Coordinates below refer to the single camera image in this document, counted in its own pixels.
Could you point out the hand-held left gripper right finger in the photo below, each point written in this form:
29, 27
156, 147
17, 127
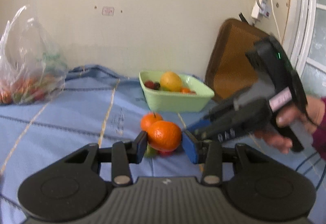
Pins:
189, 149

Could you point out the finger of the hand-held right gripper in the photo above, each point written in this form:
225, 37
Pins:
224, 110
229, 124

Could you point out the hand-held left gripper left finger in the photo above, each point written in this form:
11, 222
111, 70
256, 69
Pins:
141, 148

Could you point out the orange tangerine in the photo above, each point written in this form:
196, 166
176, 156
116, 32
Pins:
149, 120
164, 136

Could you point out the small orange kumquat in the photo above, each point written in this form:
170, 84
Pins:
185, 90

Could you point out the light green square bowl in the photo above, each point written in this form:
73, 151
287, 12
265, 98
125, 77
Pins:
175, 101

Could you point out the dark purple plum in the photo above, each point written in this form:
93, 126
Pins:
157, 85

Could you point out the person's right forearm maroon sleeve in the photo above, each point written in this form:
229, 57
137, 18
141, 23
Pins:
321, 137

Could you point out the person's right hand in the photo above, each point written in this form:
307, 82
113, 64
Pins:
314, 111

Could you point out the small green fruit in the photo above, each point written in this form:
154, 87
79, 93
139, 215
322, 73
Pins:
150, 152

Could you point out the small red fruit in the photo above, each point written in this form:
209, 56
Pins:
165, 153

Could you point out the brown mesh chair back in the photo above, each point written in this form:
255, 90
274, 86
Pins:
229, 60

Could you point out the large yellow citrus fruit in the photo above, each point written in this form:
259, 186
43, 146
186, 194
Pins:
171, 81

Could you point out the red strawberry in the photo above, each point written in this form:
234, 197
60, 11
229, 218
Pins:
149, 84

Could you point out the black tape strip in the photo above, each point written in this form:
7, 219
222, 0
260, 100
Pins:
244, 18

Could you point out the white power strip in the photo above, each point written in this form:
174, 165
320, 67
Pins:
261, 6

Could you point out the light blue blanket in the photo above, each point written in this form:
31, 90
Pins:
63, 124

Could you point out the clear plastic bag of fruit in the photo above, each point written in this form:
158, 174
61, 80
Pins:
30, 66

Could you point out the white window frame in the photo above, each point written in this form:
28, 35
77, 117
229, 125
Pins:
305, 22

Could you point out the pink wall sticker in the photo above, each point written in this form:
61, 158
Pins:
108, 11

